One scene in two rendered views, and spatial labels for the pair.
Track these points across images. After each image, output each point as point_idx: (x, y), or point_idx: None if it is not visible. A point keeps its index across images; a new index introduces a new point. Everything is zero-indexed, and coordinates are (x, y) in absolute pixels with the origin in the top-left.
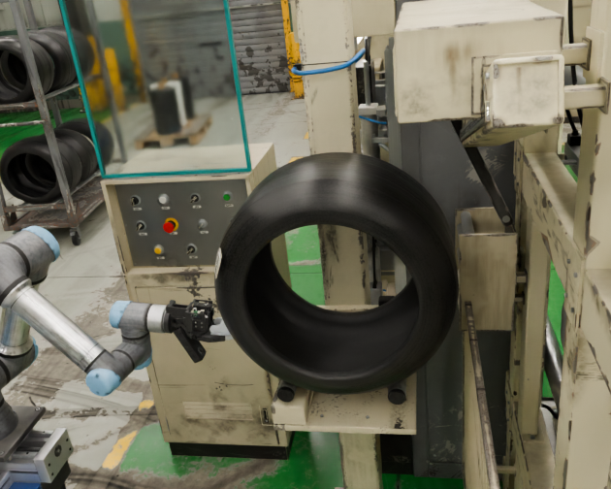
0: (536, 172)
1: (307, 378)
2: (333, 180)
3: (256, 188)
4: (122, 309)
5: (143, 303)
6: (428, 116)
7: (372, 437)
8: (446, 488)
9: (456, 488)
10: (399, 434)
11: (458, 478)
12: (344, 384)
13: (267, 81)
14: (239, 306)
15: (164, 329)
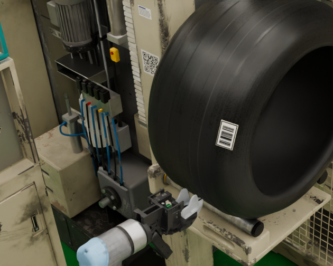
0: None
1: (285, 200)
2: (299, 11)
3: (196, 50)
4: (103, 248)
5: (110, 231)
6: None
7: (211, 247)
8: (216, 263)
9: (222, 257)
10: (322, 206)
11: (215, 250)
12: (306, 187)
13: None
14: (247, 165)
15: (148, 241)
